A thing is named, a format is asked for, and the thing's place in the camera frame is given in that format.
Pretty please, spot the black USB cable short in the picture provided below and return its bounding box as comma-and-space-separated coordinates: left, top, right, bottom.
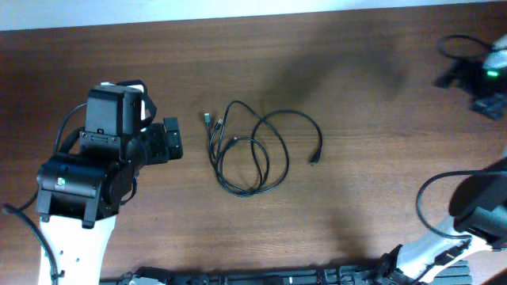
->
204, 112, 273, 198

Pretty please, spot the black USB cable long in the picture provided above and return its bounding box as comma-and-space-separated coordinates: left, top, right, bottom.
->
218, 100, 324, 190

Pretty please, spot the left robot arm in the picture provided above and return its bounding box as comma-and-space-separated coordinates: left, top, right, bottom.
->
36, 80, 183, 284

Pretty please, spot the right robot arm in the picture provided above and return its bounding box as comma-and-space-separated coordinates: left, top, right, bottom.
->
369, 34, 506, 284

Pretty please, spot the left camera black cable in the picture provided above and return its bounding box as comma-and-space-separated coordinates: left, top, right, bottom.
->
1, 102, 88, 285

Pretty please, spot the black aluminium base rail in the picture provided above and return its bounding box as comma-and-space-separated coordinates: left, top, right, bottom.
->
98, 259, 472, 285

